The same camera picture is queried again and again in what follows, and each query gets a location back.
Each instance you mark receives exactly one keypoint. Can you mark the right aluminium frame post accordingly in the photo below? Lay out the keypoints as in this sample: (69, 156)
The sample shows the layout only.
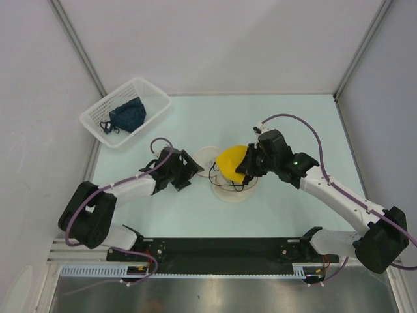
(364, 45)

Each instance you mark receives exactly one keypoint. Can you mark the white slotted cable duct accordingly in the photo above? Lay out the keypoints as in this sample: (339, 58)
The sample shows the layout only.
(124, 271)

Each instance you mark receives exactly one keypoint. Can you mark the white plastic perforated basket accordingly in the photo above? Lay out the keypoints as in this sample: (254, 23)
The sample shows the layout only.
(156, 102)

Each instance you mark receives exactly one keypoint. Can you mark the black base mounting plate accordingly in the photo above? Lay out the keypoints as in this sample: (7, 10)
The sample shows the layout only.
(230, 256)

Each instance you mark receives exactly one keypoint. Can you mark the dark blue bra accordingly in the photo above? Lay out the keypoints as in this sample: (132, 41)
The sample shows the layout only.
(127, 117)

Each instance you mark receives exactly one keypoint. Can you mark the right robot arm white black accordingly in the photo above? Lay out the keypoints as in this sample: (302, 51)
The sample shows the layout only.
(379, 234)

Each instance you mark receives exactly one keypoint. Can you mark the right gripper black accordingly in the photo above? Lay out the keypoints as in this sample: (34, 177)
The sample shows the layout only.
(247, 166)

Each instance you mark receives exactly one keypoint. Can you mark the aluminium frame post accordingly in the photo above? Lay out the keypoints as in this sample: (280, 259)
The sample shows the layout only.
(73, 38)
(364, 45)

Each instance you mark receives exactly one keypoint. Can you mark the beige mesh laundry bag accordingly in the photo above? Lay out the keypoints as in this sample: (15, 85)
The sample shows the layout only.
(224, 189)

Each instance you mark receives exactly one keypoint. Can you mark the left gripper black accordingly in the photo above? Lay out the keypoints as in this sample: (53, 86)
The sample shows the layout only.
(189, 169)

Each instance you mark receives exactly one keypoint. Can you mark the left aluminium frame post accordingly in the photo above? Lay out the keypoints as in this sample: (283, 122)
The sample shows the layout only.
(73, 38)

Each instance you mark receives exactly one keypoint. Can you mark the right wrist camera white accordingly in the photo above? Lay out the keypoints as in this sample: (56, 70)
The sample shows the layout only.
(260, 129)

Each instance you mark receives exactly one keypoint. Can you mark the aluminium extrusion rail left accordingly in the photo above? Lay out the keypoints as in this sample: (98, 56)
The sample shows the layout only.
(60, 252)

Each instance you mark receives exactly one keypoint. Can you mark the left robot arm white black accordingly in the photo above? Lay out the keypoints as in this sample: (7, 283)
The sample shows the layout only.
(87, 218)

